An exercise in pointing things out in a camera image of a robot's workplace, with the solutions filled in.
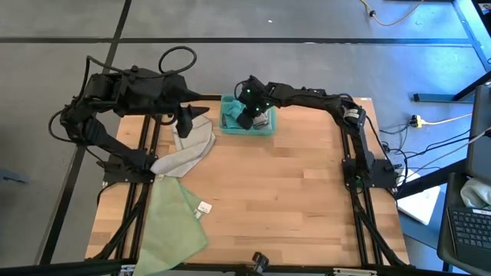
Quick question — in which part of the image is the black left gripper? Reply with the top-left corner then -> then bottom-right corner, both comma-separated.
160,74 -> 211,119

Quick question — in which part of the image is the grey waffle microfiber towel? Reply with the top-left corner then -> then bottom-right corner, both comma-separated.
252,113 -> 272,131
150,114 -> 216,179

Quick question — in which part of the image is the teal microfiber towel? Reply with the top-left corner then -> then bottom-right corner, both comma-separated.
222,100 -> 246,130

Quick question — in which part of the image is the green microfiber towel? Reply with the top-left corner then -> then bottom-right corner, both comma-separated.
132,176 -> 210,276

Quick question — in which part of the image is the teal translucent plastic bin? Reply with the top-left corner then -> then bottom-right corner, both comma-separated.
219,94 -> 278,136

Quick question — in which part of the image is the small black device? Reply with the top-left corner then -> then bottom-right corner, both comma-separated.
251,251 -> 270,274

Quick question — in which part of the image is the dark grey floor object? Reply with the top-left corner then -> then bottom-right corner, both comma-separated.
0,167 -> 31,184

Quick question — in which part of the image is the white flat box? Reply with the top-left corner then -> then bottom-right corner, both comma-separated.
396,168 -> 442,226

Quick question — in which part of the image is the dark grey monitor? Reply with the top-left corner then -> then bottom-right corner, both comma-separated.
466,84 -> 491,181

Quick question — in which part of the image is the dark grey side table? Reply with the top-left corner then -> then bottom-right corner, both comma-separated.
436,172 -> 491,276

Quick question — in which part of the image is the white crumpled cloth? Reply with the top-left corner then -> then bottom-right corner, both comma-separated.
460,178 -> 491,211

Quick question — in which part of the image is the black laptop keyboard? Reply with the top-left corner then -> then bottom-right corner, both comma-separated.
447,206 -> 491,271

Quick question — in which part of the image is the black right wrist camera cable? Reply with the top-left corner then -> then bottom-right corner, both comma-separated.
232,79 -> 246,100

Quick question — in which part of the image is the yellow floor cable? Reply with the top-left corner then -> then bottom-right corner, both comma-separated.
359,0 -> 425,28

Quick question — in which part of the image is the black desk frame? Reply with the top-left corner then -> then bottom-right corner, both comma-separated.
413,0 -> 491,104

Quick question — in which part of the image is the white cable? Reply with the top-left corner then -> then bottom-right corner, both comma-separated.
417,130 -> 491,169
420,113 -> 473,127

